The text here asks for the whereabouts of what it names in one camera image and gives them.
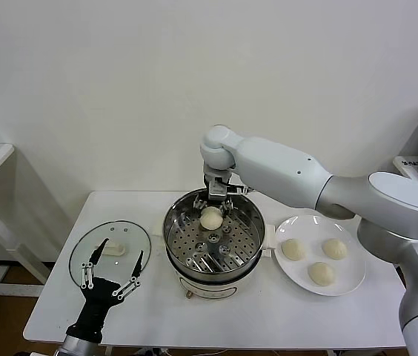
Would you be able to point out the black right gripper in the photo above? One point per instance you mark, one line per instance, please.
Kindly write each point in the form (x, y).
(217, 185)

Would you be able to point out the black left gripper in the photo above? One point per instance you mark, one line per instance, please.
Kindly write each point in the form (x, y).
(98, 300)

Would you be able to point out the white steamed baozi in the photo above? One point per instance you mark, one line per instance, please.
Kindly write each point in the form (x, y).
(335, 248)
(211, 219)
(320, 273)
(293, 249)

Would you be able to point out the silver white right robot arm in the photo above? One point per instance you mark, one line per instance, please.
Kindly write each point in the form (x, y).
(287, 174)

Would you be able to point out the perforated steel steamer basket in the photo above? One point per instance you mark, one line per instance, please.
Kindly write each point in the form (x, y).
(231, 246)

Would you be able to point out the stainless steel steamer pot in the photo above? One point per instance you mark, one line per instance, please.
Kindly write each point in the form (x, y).
(209, 289)

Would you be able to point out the white round plate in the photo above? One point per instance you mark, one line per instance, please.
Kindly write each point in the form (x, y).
(342, 276)

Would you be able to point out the white side table with laptop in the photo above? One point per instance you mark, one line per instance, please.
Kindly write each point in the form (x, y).
(407, 165)

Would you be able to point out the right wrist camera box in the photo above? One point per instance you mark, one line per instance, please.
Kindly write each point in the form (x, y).
(240, 190)

